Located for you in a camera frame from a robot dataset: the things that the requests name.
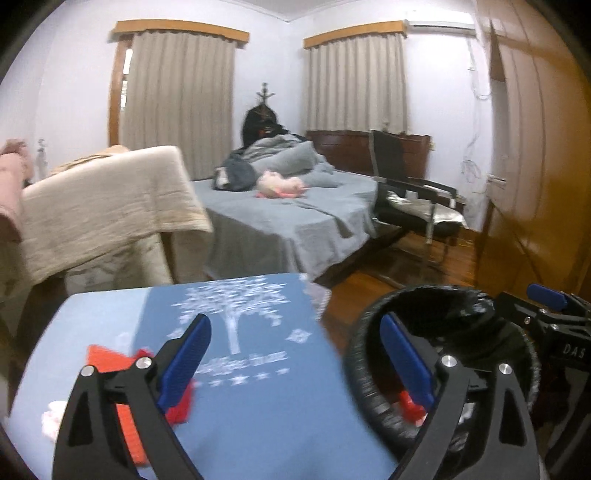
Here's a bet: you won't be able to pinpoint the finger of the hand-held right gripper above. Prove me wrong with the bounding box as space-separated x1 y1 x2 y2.
526 283 591 319
493 291 561 330

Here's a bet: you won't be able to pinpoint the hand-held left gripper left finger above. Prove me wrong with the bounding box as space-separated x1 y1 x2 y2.
52 313 213 480

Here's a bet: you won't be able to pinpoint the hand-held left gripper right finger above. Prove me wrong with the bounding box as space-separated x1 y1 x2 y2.
379 311 541 480

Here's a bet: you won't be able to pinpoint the black bin with bag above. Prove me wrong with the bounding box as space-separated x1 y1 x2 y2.
344 284 542 455

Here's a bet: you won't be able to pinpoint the red ribbon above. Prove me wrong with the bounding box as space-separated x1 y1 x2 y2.
397 390 428 426

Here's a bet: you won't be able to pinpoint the orange mesh cloth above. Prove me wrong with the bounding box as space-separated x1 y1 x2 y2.
85 344 154 467

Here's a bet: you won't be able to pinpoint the blue tree print tablecloth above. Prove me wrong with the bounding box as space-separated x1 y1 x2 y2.
7 273 399 480

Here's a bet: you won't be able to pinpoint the wooden wardrobe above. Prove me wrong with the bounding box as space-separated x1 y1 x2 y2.
475 0 591 317

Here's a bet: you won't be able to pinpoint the white crumpled tissue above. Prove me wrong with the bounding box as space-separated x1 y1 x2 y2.
41 401 71 440

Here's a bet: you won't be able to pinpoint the silver cushion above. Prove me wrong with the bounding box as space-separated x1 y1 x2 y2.
385 191 468 228

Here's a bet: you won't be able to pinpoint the bed with grey sheet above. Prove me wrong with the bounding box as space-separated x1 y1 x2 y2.
191 130 432 283

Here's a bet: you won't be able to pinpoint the beige towel on rack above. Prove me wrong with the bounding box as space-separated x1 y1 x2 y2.
0 145 214 302

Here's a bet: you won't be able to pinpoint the black chair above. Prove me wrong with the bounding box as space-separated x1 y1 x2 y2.
369 130 468 278

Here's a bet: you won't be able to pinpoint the dark grey garment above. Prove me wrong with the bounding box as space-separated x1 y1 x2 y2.
212 159 257 191

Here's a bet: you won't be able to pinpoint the pink plush toy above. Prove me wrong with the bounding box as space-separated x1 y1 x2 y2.
256 170 310 200

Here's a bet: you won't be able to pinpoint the dark wooden headboard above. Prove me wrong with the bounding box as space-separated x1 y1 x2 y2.
305 130 432 182

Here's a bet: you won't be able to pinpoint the grey duvet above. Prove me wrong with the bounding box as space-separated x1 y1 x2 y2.
213 134 343 191

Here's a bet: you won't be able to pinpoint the pink jacket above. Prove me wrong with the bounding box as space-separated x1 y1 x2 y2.
0 137 36 244

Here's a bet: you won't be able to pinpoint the wide beige curtain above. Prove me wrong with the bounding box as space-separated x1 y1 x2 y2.
119 30 237 182

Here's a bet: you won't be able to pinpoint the narrow beige curtain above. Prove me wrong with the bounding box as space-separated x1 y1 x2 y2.
307 34 410 136

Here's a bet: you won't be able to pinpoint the wooden coat rack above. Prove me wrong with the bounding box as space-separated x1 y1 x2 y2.
256 82 278 112

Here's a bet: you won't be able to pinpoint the white air conditioner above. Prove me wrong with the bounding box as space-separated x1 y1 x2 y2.
404 17 476 34

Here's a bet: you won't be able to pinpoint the narrow wooden pelmet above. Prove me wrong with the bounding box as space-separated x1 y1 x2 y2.
302 20 407 49

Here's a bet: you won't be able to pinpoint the wide wooden pelmet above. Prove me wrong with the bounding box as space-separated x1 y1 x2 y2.
112 20 250 48

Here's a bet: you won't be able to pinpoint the hanging white cables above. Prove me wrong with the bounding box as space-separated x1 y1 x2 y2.
461 37 491 186

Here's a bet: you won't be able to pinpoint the white wall fixture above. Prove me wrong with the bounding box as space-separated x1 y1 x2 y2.
35 137 49 179

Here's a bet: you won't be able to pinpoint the wooden window frame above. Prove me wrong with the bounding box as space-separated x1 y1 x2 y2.
109 41 134 149

